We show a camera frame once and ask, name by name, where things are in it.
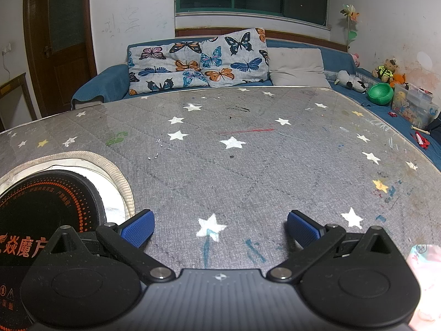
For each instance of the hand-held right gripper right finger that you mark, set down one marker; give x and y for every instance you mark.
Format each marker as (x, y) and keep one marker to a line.
(303, 229)

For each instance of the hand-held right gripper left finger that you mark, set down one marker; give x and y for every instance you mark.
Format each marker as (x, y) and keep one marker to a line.
(137, 229)

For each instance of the white round cooktop surround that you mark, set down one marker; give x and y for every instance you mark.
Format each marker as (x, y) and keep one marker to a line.
(113, 179)

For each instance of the black round induction cooktop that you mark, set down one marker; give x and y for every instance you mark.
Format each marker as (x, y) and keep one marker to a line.
(41, 207)

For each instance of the pink tissue packet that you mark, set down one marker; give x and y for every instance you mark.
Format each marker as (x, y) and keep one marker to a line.
(427, 272)

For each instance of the red plastic toy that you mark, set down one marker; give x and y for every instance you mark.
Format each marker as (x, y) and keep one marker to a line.
(423, 142)

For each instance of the blue sofa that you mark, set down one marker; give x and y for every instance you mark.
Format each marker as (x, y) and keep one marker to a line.
(103, 82)

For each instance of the black and white cow plush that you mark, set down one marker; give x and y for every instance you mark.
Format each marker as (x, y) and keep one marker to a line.
(348, 81)

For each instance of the green plastic bowl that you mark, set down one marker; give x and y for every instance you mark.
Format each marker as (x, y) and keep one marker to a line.
(379, 93)

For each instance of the beige pillow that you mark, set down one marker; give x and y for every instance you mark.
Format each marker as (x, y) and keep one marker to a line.
(296, 65)

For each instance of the clear plastic toy box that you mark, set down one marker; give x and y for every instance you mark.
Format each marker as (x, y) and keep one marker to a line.
(413, 107)

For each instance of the wooden door with frosted glass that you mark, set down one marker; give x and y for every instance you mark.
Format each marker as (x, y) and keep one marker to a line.
(62, 76)

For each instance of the pink plush toy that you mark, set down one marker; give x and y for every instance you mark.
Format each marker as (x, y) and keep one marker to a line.
(356, 60)

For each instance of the orange plush toy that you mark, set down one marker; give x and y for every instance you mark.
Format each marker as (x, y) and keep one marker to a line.
(399, 79)

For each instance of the teddy bear with yellow vest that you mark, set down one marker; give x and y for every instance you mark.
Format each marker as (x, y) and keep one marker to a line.
(386, 70)

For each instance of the butterfly print blanket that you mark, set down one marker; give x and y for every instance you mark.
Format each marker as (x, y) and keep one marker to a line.
(220, 62)

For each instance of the wooden side table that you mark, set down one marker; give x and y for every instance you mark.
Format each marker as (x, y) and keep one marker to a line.
(13, 84)

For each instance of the white wall socket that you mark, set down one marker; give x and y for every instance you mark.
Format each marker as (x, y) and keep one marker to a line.
(7, 49)

